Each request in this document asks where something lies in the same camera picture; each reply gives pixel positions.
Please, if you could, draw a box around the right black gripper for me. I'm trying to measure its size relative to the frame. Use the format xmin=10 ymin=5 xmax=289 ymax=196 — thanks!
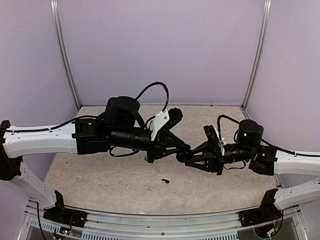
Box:
xmin=184 ymin=140 xmax=255 ymax=176

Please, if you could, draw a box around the black round charging case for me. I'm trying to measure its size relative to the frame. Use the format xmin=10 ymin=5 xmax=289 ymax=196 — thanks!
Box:
xmin=175 ymin=149 xmax=194 ymax=163

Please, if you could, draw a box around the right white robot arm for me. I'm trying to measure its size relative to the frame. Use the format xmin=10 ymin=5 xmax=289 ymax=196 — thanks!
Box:
xmin=184 ymin=119 xmax=320 ymax=222

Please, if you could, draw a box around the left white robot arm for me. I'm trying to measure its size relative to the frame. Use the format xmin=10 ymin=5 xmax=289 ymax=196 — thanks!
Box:
xmin=0 ymin=96 xmax=190 ymax=223

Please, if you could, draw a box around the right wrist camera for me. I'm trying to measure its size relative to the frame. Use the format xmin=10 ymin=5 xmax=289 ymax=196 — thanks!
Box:
xmin=214 ymin=136 xmax=226 ymax=154

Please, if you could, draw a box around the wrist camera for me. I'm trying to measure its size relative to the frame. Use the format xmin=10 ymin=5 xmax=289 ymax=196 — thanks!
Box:
xmin=149 ymin=107 xmax=183 ymax=141
xmin=214 ymin=136 xmax=226 ymax=154

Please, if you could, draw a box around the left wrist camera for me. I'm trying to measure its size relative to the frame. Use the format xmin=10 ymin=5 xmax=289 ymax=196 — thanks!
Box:
xmin=149 ymin=107 xmax=183 ymax=141

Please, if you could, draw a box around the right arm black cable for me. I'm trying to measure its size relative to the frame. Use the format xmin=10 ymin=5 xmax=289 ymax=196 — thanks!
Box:
xmin=216 ymin=114 xmax=320 ymax=171

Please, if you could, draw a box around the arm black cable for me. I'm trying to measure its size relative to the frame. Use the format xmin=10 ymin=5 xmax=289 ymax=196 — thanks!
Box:
xmin=216 ymin=114 xmax=320 ymax=171
xmin=0 ymin=81 xmax=171 ymax=158

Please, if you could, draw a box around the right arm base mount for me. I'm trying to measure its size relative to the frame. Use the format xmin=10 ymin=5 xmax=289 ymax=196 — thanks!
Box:
xmin=238 ymin=188 xmax=283 ymax=227

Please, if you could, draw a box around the front aluminium rail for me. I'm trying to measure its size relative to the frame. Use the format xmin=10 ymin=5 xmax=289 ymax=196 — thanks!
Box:
xmin=18 ymin=197 xmax=307 ymax=240

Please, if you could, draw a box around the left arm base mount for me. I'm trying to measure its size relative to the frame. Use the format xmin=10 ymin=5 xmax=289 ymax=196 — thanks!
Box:
xmin=43 ymin=190 xmax=88 ymax=228

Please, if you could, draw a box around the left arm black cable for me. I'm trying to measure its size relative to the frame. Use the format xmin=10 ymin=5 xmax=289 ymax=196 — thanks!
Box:
xmin=0 ymin=81 xmax=171 ymax=158

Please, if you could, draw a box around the right aluminium frame post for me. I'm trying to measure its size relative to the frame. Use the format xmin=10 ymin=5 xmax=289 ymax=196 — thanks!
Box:
xmin=241 ymin=0 xmax=272 ymax=112

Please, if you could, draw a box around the aluminium frame post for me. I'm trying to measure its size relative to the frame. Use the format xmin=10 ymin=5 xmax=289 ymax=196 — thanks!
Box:
xmin=49 ymin=0 xmax=82 ymax=111
xmin=241 ymin=0 xmax=272 ymax=112

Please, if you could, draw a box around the left aluminium frame post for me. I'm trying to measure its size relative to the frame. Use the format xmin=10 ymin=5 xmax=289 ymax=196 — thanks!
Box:
xmin=49 ymin=0 xmax=82 ymax=111

